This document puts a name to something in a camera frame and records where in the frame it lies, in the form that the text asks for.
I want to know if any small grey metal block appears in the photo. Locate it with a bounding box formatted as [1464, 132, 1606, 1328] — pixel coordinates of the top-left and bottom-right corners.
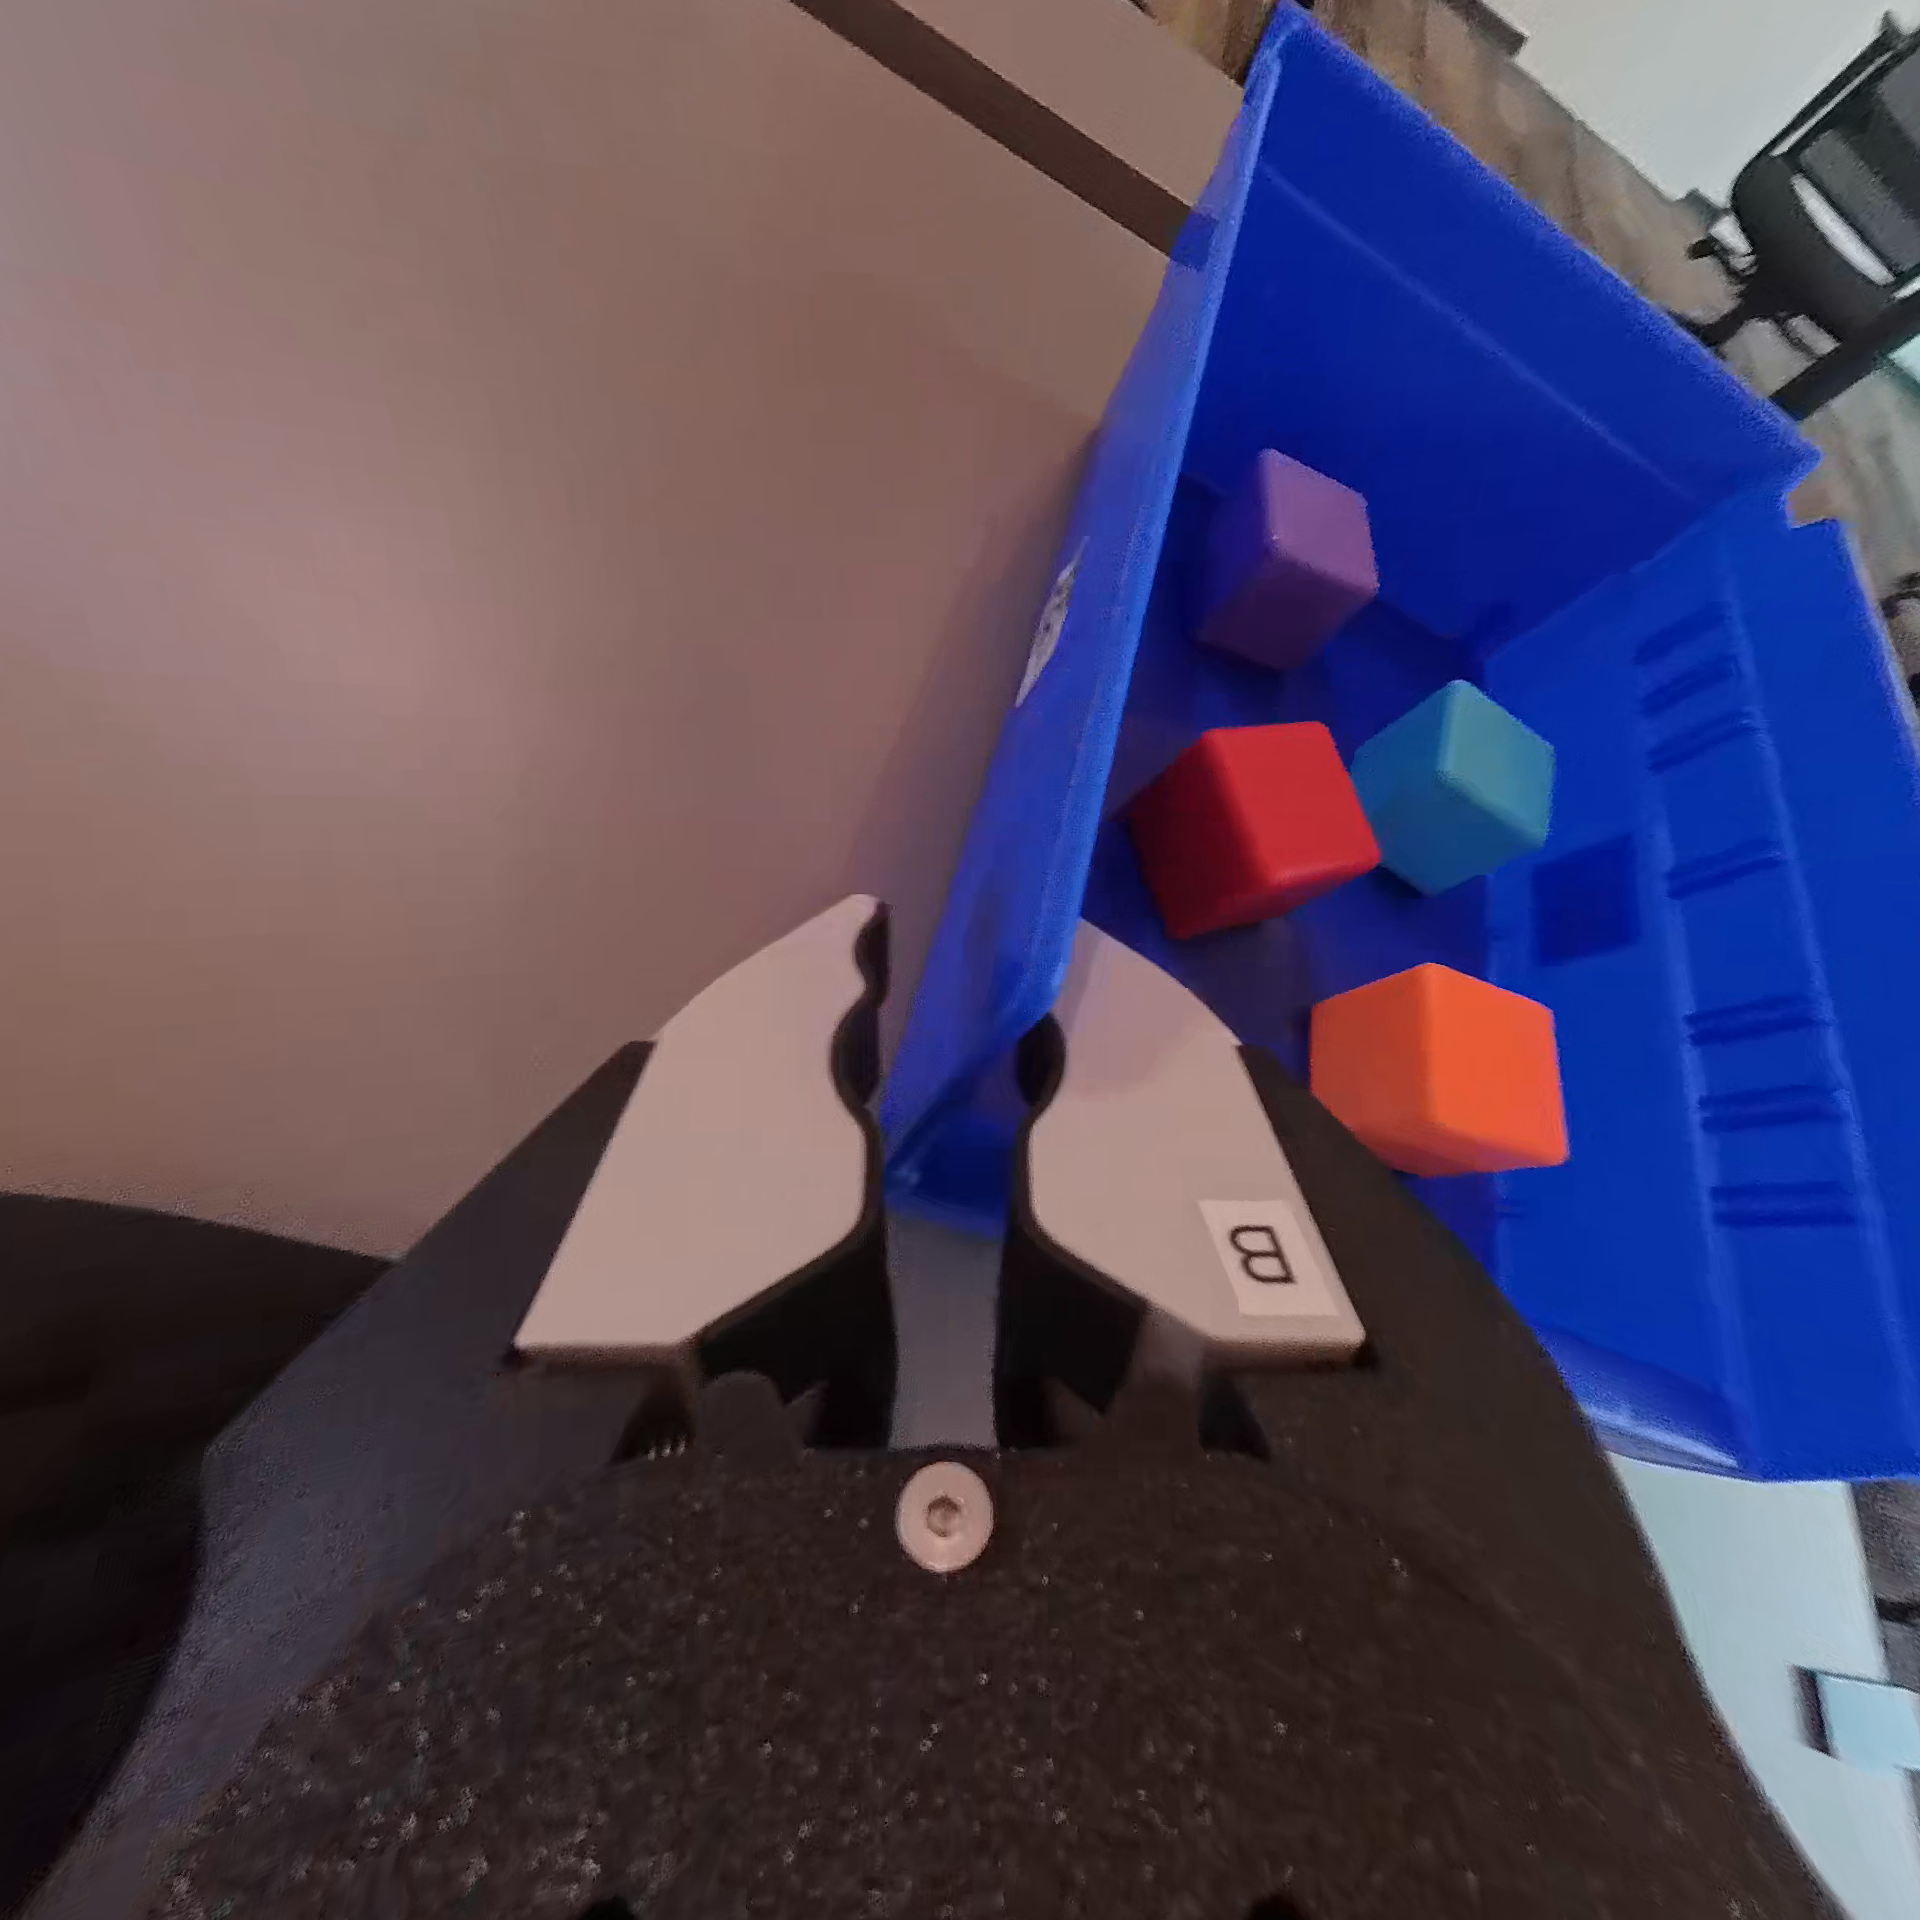
[1795, 1665, 1920, 1777]

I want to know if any black swivel chair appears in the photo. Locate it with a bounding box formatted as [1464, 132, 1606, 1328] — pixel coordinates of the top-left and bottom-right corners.
[1680, 16, 1920, 427]

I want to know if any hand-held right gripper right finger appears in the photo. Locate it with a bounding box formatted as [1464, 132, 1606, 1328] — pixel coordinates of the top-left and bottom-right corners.
[1004, 916, 1378, 1401]

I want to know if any orange foam cube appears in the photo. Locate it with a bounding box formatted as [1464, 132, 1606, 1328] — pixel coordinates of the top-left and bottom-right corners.
[1306, 959, 1578, 1182]

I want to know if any teal foam cube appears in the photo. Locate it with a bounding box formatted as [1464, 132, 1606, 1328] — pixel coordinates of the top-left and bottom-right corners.
[1349, 677, 1562, 897]

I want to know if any red foam cube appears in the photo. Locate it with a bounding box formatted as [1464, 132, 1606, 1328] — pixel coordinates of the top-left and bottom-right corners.
[1127, 718, 1387, 944]

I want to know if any purple foam cube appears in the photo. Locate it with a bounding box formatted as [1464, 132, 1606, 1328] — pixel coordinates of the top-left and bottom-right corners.
[1198, 447, 1386, 673]

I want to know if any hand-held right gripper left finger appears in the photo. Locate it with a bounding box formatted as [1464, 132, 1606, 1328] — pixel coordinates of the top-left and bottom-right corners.
[508, 891, 896, 1388]

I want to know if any black textured armrest pad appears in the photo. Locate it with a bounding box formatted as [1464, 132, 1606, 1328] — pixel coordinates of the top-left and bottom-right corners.
[0, 1189, 398, 1876]

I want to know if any blue plastic bin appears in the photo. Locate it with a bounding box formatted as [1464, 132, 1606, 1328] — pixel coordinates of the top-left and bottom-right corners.
[874, 0, 1920, 1491]

